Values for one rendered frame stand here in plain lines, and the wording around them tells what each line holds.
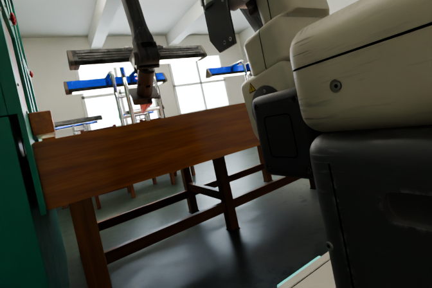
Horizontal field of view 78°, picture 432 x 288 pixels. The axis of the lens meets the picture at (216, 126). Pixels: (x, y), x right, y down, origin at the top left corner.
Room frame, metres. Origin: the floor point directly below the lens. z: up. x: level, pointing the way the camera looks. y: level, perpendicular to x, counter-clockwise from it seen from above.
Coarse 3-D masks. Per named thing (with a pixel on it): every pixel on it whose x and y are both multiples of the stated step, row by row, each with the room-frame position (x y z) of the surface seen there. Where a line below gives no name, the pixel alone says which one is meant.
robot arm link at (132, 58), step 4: (132, 52) 0.85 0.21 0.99; (136, 52) 0.85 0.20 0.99; (132, 56) 0.86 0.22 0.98; (136, 56) 0.85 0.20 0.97; (132, 60) 0.87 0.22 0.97; (136, 60) 0.86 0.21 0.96; (132, 64) 0.95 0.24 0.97; (136, 64) 0.87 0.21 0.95; (152, 64) 0.91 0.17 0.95; (156, 64) 0.91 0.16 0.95; (136, 68) 0.87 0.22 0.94; (140, 68) 0.88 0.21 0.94; (144, 68) 0.89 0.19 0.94; (148, 68) 0.90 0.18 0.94; (136, 72) 0.95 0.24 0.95
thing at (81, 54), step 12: (120, 48) 1.16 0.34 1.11; (132, 48) 1.19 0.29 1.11; (168, 48) 1.27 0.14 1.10; (180, 48) 1.30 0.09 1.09; (192, 48) 1.33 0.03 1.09; (72, 60) 1.03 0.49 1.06; (84, 60) 1.05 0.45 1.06; (96, 60) 1.08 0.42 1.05; (108, 60) 1.10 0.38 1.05; (120, 60) 1.13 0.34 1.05
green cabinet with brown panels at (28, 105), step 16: (0, 0) 0.81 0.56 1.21; (0, 16) 0.66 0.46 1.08; (0, 32) 0.66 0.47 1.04; (16, 32) 1.30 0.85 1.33; (0, 48) 0.66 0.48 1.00; (16, 48) 1.08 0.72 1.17; (0, 64) 0.65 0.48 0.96; (16, 64) 1.02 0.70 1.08; (0, 80) 0.65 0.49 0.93; (16, 80) 0.69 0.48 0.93; (0, 96) 0.65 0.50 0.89; (16, 96) 0.66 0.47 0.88; (32, 96) 1.76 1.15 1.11; (0, 112) 0.64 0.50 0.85; (16, 112) 0.66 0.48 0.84
